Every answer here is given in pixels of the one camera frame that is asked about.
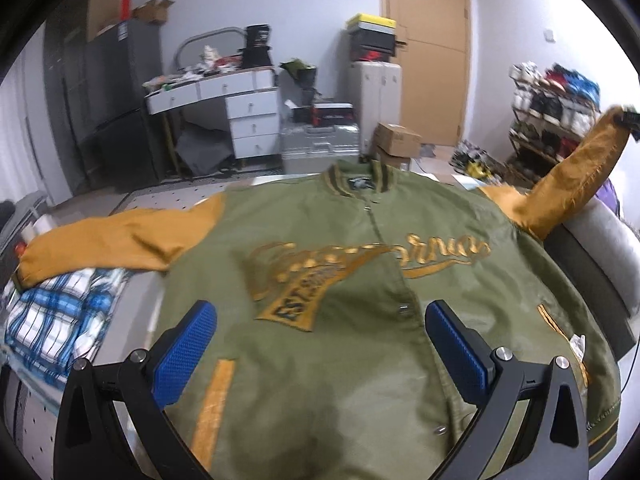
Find black coffee machine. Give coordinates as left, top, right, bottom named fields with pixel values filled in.
left=241, top=24, right=272, bottom=70

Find green and mustard varsity jacket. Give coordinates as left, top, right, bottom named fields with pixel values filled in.
left=18, top=107, right=629, bottom=479

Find white drawer desk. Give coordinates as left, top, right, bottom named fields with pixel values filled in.
left=145, top=67, right=281, bottom=159

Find black refrigerator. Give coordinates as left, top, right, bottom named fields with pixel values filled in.
left=43, top=18, right=168, bottom=195

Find open cardboard box on fridge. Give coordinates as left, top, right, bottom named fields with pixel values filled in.
left=132, top=0, right=174, bottom=25

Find wooden shoe rack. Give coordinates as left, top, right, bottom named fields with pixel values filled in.
left=506, top=62, right=600, bottom=188

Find lower cardboard box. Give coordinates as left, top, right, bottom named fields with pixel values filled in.
left=375, top=146, right=411, bottom=171

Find grey mattress base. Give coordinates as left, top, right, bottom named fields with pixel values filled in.
left=544, top=198, right=639, bottom=360

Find blue plaid shirt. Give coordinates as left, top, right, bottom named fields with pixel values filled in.
left=3, top=268, right=132, bottom=391

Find wooden door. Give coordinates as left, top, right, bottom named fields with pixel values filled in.
left=383, top=0, right=471, bottom=146

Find silver aluminium suitcase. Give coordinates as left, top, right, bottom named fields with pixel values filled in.
left=280, top=124, right=360, bottom=174

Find stacked shoe boxes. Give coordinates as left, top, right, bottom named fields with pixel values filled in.
left=346, top=13, right=396, bottom=62

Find black red box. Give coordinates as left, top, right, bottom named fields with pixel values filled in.
left=310, top=102, right=356, bottom=127

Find upper cardboard box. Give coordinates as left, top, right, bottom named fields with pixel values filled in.
left=374, top=122, right=422, bottom=158

